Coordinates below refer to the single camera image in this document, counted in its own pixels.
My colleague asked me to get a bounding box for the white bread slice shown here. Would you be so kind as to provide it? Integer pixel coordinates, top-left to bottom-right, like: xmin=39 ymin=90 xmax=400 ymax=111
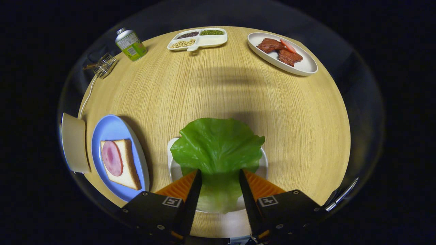
xmin=100 ymin=139 xmax=142 ymax=190

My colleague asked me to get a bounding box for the green lettuce leaf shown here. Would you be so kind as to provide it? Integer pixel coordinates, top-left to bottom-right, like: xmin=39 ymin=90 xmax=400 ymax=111
xmin=170 ymin=118 xmax=265 ymax=214

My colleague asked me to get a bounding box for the white oval plate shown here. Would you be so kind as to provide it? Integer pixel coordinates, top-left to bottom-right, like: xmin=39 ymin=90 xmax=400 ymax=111
xmin=247 ymin=32 xmax=318 ymax=76

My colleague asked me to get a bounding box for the shiny metal bar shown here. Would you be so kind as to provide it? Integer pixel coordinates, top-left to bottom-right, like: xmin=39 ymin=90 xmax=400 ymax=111
xmin=325 ymin=178 xmax=359 ymax=212

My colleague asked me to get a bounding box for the round pink ham slice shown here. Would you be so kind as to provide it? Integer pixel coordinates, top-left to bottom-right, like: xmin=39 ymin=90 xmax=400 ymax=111
xmin=102 ymin=141 xmax=123 ymax=177

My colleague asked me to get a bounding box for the white toaster cable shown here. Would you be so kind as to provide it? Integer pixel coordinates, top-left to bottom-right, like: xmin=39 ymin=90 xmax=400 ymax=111
xmin=78 ymin=75 xmax=99 ymax=119

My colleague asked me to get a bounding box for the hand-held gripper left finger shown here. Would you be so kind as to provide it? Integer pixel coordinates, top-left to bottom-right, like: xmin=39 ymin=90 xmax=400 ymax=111
xmin=116 ymin=169 xmax=203 ymax=242

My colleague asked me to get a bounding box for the small white plate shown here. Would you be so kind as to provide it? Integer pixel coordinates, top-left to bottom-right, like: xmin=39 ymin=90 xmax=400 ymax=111
xmin=167 ymin=137 xmax=269 ymax=214

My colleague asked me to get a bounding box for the metal wire basket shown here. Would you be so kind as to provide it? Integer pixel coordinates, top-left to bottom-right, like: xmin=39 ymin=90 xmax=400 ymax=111
xmin=94 ymin=53 xmax=118 ymax=79

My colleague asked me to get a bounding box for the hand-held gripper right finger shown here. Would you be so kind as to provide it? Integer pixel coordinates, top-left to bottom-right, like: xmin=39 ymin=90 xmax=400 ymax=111
xmin=238 ymin=169 xmax=323 ymax=242

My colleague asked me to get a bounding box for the blue plate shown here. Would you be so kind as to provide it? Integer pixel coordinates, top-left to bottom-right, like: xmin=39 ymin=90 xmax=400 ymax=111
xmin=91 ymin=115 xmax=150 ymax=202

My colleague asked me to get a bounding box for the small brown meat slice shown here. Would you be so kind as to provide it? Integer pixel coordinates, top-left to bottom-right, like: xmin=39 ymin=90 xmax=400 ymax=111
xmin=256 ymin=38 xmax=285 ymax=53

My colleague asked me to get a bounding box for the white toaster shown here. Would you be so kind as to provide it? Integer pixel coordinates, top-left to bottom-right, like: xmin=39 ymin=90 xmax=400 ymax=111
xmin=61 ymin=113 xmax=91 ymax=174

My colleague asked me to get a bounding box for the pink sausage slice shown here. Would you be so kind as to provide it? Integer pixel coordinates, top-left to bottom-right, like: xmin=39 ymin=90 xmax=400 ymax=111
xmin=280 ymin=38 xmax=297 ymax=53

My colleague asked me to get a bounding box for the black backdrop cloth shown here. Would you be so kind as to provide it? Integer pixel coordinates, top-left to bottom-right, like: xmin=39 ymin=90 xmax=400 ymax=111
xmin=68 ymin=2 xmax=375 ymax=75

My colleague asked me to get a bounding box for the white divided dish with beans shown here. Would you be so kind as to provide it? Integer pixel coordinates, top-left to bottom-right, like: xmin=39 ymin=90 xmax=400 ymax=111
xmin=167 ymin=28 xmax=228 ymax=52

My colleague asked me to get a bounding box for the green drink bottle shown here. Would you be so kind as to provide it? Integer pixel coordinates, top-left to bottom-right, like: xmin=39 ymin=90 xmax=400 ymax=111
xmin=115 ymin=28 xmax=147 ymax=62

